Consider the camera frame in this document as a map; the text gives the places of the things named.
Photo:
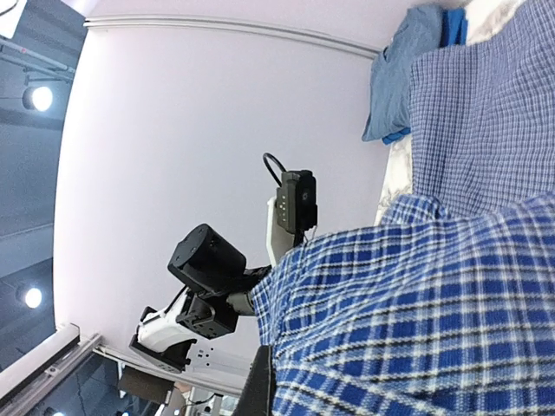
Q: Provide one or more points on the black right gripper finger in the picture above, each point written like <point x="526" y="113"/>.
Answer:
<point x="259" y="390"/>

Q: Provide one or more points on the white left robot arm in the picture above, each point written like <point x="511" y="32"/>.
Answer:
<point x="216" y="292"/>

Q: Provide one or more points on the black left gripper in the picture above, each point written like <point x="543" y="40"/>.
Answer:
<point x="281" y="228"/>

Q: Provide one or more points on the folded bright blue garment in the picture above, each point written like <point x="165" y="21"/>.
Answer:
<point x="455" y="26"/>

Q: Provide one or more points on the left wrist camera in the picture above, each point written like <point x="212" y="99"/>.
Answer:
<point x="297" y="201"/>

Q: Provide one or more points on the left aluminium wall post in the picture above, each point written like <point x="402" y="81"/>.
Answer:
<point x="270" y="30"/>

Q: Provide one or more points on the blue plaid button shirt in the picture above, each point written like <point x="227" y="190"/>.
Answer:
<point x="446" y="307"/>

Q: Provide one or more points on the ceiling spot lamp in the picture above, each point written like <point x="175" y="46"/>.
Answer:
<point x="37" y="98"/>
<point x="29" y="295"/>

